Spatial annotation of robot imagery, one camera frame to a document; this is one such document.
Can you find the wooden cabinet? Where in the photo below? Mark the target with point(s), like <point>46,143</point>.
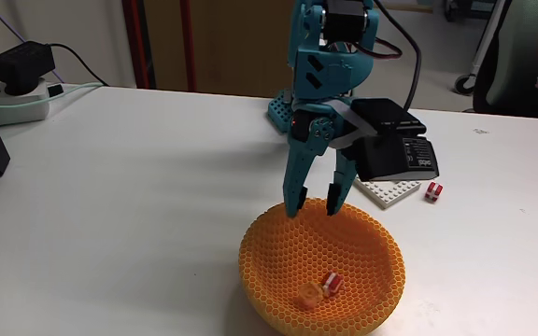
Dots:
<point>236,46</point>

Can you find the red metal post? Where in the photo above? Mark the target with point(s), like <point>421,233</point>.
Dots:
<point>133,42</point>

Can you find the black power adapter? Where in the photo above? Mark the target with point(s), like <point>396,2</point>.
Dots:
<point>22,65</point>

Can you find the yellow small brick cube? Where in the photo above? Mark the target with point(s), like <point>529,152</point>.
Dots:
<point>309,296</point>

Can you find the white power strip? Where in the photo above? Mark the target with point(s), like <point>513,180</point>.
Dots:
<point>17,109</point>

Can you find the white stand leg with wheel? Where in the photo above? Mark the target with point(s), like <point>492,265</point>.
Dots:
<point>486,42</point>

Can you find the red and white small cube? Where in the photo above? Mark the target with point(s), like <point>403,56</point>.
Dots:
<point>433,191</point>
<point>332,284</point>

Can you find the dark office chair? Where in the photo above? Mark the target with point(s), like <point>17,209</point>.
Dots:
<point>512,56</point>

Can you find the black camera box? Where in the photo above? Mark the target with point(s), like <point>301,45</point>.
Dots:
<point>386,158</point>

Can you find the orange honeycomb bowl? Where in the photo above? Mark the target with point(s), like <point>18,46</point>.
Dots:
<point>273,261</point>

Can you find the white square brick frame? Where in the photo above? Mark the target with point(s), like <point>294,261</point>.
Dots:
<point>390,191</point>

